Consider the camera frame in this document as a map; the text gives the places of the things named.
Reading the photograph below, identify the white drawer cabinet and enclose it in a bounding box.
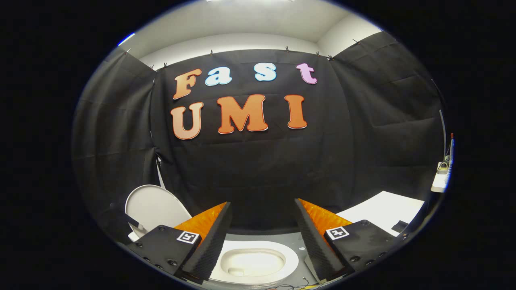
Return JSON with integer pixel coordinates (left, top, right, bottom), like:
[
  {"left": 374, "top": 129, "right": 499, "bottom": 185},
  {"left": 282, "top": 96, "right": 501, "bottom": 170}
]
[{"left": 304, "top": 191, "right": 426, "bottom": 285}]

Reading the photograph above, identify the white side shelf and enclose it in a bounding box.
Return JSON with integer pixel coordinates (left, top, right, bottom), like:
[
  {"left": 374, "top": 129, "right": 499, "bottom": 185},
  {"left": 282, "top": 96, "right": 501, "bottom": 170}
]
[{"left": 431, "top": 161, "right": 450, "bottom": 193}]

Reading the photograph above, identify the black backdrop cloth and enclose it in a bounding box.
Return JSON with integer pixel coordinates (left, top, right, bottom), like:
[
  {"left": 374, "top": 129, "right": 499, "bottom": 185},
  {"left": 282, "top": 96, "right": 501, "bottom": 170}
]
[{"left": 72, "top": 31, "right": 447, "bottom": 239}]

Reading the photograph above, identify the tangle of black floor cables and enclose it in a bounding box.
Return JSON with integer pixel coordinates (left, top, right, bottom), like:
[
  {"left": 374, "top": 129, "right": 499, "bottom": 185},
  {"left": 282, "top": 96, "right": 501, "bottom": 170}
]
[{"left": 274, "top": 278, "right": 323, "bottom": 290}]

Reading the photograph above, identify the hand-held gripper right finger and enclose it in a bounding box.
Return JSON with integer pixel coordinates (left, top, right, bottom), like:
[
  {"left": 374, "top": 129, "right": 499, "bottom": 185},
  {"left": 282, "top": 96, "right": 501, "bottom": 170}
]
[{"left": 293, "top": 198, "right": 404, "bottom": 282}]

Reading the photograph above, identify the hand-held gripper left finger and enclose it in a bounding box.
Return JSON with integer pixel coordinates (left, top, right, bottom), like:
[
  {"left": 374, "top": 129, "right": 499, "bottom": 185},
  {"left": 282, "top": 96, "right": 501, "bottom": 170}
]
[{"left": 126, "top": 201, "right": 233, "bottom": 284}]

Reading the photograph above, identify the thin grey pole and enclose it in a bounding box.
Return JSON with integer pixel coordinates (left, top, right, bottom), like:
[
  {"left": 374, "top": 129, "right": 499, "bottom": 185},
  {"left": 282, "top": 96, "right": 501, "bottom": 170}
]
[{"left": 439, "top": 110, "right": 447, "bottom": 160}]

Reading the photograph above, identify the white toilet lid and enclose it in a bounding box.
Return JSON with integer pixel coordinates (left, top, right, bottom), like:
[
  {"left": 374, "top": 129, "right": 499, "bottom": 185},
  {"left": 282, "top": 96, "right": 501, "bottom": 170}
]
[{"left": 125, "top": 184, "right": 193, "bottom": 239}]

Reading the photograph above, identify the white toilet bowl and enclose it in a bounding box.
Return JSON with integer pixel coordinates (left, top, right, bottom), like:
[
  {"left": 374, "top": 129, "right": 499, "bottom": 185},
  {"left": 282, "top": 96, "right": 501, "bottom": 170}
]
[{"left": 210, "top": 240, "right": 300, "bottom": 286}]

